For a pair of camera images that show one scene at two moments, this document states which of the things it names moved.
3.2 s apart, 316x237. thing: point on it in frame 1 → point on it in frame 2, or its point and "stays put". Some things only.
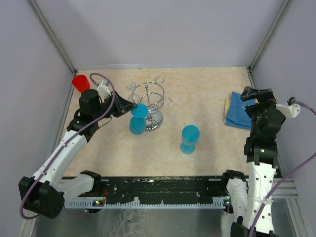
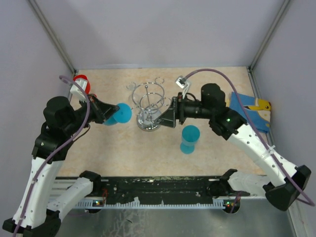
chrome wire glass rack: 152,95 stays put
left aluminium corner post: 37,9 stays put
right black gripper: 258,106 → 177,110
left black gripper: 118,106 → 95,110
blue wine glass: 138,120 → 123,115
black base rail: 155,188 stays put
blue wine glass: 190,135 stays put
